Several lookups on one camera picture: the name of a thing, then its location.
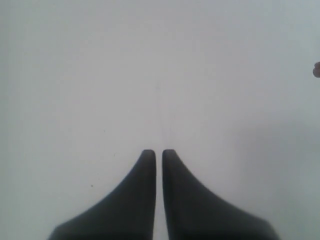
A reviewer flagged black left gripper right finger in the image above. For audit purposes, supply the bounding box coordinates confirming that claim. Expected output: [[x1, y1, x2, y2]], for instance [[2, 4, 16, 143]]
[[162, 149, 279, 240]]

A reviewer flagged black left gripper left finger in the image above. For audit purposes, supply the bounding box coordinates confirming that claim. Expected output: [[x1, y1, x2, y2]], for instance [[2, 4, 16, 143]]
[[49, 149, 157, 240]]

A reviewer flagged dark object at edge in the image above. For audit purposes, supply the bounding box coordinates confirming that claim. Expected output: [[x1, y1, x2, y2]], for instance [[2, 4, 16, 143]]
[[312, 62, 320, 78]]

